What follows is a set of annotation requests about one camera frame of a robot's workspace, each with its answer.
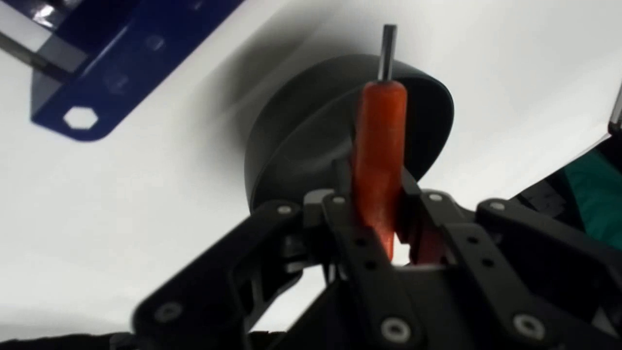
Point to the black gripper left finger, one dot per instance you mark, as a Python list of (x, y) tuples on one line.
[(258, 265)]

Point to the white paper sheet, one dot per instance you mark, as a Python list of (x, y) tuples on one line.
[(128, 220)]

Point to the blue metal rack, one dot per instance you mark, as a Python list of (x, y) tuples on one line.
[(128, 64)]

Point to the dark green fabric item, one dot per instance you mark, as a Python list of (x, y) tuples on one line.
[(599, 195)]

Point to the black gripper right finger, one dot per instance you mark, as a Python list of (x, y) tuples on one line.
[(536, 272)]

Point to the black bowl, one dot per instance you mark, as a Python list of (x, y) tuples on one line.
[(291, 142)]

